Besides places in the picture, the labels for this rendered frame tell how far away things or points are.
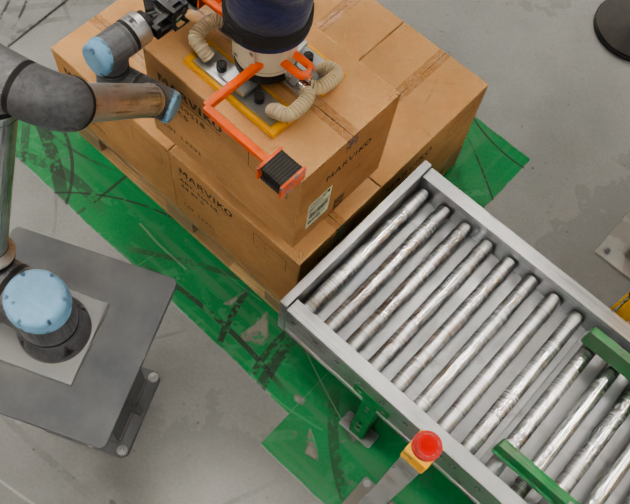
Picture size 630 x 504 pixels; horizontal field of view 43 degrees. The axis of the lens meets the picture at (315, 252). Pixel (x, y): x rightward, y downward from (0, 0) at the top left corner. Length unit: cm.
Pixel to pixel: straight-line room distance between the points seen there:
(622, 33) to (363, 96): 207
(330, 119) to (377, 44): 90
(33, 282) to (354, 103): 95
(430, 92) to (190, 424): 145
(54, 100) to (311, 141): 75
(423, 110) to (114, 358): 137
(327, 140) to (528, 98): 173
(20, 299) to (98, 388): 35
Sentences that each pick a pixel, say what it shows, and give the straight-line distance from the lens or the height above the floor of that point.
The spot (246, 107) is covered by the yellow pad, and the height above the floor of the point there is 108.
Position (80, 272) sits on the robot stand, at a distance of 235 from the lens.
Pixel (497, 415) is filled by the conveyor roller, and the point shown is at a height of 55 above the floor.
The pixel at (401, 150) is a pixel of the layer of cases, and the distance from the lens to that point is 278.
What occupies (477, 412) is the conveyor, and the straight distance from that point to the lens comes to 253.
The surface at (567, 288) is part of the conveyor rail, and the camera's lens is 263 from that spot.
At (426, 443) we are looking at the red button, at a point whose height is 104.
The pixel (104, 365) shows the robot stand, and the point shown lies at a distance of 224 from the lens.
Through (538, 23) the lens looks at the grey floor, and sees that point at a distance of 402.
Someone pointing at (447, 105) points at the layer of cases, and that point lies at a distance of 292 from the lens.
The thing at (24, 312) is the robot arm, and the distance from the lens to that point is 202.
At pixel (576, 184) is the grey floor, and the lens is 356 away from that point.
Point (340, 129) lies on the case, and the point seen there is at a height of 106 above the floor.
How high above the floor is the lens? 286
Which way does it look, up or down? 65 degrees down
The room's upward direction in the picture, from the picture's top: 10 degrees clockwise
